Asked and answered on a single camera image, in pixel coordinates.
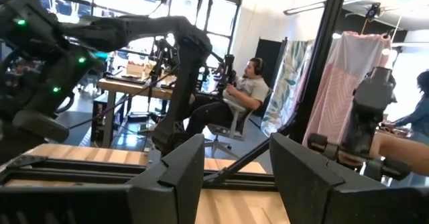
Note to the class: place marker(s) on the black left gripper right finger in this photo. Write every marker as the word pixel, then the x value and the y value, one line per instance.
pixel 301 183

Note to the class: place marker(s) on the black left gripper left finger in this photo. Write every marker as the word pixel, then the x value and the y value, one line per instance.
pixel 187 177

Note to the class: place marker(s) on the person's forearm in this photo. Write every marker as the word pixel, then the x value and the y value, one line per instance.
pixel 402 153

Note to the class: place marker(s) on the black background robot arm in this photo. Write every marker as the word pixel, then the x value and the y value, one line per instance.
pixel 162 56

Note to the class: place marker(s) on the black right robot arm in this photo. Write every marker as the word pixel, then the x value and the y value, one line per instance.
pixel 187 83

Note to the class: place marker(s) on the black rig diagonal brace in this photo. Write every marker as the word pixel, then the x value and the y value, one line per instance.
pixel 248 157

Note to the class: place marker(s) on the grey office chair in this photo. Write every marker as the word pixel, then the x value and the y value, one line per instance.
pixel 231 131

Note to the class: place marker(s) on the floral hanging curtain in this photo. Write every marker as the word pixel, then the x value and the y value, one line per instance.
pixel 288 83

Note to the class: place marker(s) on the wooden workbench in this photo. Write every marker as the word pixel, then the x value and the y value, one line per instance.
pixel 134 88

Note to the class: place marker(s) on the seated person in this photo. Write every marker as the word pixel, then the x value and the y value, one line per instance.
pixel 248 90

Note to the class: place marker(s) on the cardboard box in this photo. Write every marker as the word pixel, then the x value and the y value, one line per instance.
pixel 137 70

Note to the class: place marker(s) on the black headphones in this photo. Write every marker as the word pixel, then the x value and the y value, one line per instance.
pixel 259 66

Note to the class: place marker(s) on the pink hanging curtain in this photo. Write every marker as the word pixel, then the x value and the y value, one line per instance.
pixel 352 66

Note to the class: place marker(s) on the black partition panel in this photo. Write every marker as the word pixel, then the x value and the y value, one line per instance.
pixel 268 56

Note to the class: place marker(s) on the standing person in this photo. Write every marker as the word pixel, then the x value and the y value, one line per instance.
pixel 420 113

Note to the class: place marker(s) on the black rig base rail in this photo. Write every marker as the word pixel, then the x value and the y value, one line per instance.
pixel 83 172

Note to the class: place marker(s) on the black rig frame post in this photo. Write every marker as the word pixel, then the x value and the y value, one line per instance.
pixel 321 49

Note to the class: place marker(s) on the large glazed window wall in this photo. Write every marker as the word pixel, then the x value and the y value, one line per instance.
pixel 187 2

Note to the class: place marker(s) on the black ceiling camera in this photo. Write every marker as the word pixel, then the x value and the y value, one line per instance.
pixel 373 11

